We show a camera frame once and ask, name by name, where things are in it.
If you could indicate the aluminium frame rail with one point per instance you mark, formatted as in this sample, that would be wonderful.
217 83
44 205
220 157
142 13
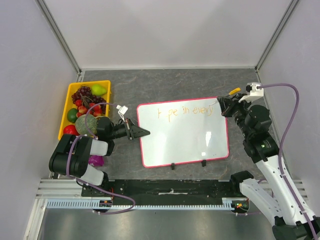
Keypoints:
58 189

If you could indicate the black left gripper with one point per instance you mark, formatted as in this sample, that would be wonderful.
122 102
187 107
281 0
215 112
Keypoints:
136 131

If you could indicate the red cherry cluster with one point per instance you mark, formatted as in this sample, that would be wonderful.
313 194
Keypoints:
84 107

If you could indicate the green pear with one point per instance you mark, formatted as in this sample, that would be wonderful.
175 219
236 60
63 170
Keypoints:
98 90

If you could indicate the yellow plastic fruit basket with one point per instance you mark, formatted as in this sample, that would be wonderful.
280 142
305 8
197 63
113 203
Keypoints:
68 101

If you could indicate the purple grape bunch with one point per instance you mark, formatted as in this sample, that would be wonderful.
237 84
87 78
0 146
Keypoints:
84 93

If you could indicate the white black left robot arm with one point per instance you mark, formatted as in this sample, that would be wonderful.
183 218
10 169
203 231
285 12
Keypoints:
72 154

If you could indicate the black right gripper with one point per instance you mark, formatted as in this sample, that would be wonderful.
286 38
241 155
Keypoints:
229 108

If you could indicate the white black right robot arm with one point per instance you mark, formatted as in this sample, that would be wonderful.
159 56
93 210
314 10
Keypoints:
286 210

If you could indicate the purple snack packet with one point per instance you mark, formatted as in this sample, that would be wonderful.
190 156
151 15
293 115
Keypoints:
96 161

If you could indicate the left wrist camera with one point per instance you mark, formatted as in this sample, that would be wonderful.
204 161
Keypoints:
122 109

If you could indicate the red apple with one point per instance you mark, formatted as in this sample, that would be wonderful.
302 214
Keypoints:
71 130

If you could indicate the pink framed whiteboard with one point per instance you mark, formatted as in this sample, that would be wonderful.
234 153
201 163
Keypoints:
182 132

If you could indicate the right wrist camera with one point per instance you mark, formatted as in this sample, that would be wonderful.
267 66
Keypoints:
254 91

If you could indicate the yellow capped marker pen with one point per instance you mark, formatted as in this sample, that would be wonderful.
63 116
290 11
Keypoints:
221 99

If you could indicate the green lime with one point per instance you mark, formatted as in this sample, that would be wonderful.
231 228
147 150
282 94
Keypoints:
72 115

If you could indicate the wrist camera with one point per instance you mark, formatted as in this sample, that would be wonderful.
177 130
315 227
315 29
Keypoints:
122 109
254 91

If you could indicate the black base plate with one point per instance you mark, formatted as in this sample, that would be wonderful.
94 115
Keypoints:
173 191

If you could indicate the white slotted cable duct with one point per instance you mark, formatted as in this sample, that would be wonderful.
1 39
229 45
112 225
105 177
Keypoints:
97 204

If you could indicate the green netted melon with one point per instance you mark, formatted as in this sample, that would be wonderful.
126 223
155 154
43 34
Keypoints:
86 125

